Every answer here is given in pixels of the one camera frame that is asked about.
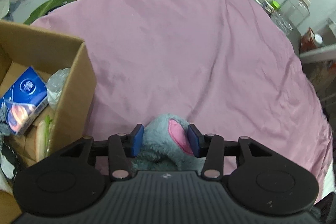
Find clear plastic bag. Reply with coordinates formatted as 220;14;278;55
1;135;20;182

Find pink bed sheet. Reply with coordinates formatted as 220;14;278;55
34;0;335;197

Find clear large water jug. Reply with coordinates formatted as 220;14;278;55
270;0;311;35

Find brown cardboard box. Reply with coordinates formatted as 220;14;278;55
1;20;104;223

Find red snack bag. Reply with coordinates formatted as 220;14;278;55
299;28;323;53

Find white side shelf unit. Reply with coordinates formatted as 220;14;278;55
299;18;335;117

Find plush hamburger toy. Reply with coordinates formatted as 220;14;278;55
35;115;53;162

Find green leaf cartoon mat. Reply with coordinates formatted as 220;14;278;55
23;0;74;25

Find grey pink plush toy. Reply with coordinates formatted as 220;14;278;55
131;114;205;173

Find white crumpled plastic wrap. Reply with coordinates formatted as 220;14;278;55
46;68;71;110

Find grey knitted cloth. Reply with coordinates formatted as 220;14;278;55
0;105;11;136

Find blue tissue pack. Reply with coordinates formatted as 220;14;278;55
1;67;48;135

